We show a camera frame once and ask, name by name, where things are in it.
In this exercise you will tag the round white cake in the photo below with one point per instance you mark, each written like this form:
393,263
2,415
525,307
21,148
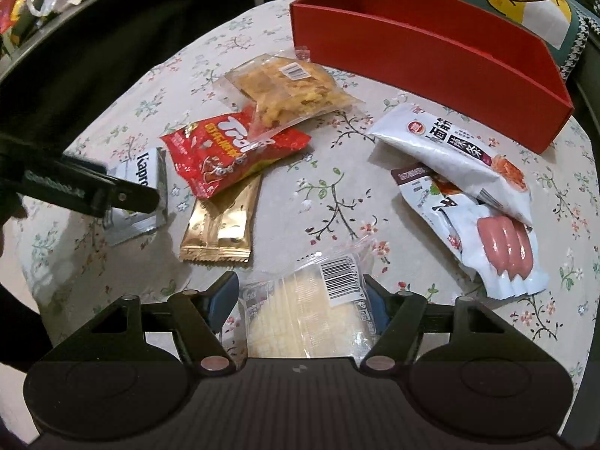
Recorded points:
317,309

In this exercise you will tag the white pink sausage packet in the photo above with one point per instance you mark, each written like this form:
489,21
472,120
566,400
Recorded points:
501,250

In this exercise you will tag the red Trolli gummy bag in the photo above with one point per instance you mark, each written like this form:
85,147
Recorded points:
213,154

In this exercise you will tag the white gizzard snack packet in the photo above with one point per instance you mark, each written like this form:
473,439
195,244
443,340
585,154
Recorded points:
429,195

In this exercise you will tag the gold foil snack packet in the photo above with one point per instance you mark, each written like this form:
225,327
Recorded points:
219,229

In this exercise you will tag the floral tablecloth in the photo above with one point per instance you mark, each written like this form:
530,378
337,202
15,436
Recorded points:
338,189

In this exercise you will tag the white Kaprons wafer packet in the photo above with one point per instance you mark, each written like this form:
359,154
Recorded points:
140,206

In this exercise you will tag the dark side table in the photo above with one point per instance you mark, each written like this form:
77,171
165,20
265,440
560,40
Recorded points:
80,62

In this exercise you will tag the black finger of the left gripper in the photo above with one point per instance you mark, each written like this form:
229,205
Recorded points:
66,181

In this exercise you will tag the red cardboard box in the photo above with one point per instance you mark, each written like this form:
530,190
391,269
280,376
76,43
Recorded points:
448,51

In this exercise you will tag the clear bag of yellow crackers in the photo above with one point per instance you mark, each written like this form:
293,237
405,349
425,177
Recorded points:
277,91

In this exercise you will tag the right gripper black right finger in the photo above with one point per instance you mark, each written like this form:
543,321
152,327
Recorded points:
397,319

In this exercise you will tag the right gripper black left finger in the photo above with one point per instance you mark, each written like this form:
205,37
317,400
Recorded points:
197,319

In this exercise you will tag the white gluten strip snack bag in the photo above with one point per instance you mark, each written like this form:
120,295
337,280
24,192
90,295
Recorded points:
459,156

